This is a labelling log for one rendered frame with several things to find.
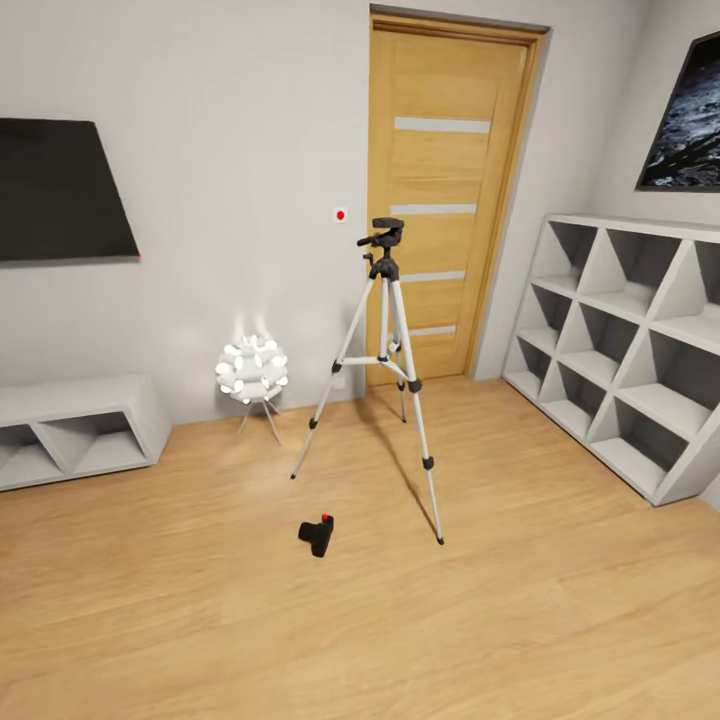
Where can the digital camera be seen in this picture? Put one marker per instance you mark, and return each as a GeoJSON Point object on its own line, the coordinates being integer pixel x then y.
{"type": "Point", "coordinates": [319, 535]}

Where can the bookcase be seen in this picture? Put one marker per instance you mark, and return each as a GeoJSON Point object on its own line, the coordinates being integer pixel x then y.
{"type": "Point", "coordinates": [634, 385]}
{"type": "Point", "coordinates": [60, 416]}

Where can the painting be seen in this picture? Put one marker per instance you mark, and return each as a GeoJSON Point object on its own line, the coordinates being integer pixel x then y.
{"type": "Point", "coordinates": [685, 154]}

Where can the camera tripod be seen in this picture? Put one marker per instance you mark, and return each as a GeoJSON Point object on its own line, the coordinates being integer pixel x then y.
{"type": "Point", "coordinates": [391, 301]}

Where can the door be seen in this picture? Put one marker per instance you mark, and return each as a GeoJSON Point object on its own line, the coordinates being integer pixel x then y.
{"type": "Point", "coordinates": [447, 107]}

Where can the electric switch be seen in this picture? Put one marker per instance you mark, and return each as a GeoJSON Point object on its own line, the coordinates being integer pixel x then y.
{"type": "Point", "coordinates": [340, 215]}

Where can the wall mounted tv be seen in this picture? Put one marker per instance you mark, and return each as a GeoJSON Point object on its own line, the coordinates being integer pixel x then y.
{"type": "Point", "coordinates": [58, 196]}

